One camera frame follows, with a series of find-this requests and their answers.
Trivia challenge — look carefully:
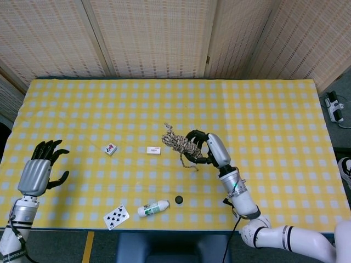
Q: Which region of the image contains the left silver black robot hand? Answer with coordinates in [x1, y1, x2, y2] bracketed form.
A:
[18, 139, 71, 197]

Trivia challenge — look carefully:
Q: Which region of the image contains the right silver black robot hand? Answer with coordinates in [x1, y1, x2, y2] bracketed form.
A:
[183, 129, 231, 168]

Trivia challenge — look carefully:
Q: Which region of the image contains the braided rope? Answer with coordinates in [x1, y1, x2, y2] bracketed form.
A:
[160, 122, 203, 172]

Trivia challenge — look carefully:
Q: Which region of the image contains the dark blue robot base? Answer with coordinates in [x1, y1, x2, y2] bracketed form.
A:
[116, 232, 231, 263]

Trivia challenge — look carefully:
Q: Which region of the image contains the yellow white checked tablecloth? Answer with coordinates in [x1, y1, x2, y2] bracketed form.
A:
[0, 78, 350, 235]

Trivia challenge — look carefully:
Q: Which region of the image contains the white mahjong tile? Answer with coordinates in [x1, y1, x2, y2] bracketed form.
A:
[104, 142, 118, 157]

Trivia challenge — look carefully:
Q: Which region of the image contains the yellow floor tape strip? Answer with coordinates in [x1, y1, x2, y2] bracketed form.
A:
[81, 231, 95, 263]

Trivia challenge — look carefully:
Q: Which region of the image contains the white bottle green label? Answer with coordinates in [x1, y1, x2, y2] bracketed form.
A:
[137, 199, 170, 219]

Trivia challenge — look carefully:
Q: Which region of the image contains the eight of spades card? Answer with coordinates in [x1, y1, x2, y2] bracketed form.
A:
[103, 204, 130, 231]

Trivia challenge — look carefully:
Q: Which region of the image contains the white power strip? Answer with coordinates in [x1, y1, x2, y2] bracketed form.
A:
[325, 92, 346, 123]

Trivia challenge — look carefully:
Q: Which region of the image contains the woven bamboo folding screen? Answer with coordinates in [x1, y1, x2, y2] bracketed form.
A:
[0, 0, 351, 121]

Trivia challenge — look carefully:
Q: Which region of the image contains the white black sneaker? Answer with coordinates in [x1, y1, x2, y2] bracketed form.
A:
[338, 157, 351, 190]

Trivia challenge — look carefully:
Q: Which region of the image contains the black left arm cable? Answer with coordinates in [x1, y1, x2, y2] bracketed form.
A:
[8, 216, 38, 263]

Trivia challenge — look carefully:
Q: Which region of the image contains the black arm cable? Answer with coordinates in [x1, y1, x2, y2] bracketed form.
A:
[221, 191, 242, 263]
[8, 216, 38, 263]

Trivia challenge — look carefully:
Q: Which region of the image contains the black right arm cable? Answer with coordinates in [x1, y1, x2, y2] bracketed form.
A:
[221, 191, 242, 263]

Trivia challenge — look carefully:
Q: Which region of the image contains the white power strip cable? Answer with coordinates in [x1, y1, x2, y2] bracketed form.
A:
[336, 94, 351, 129]

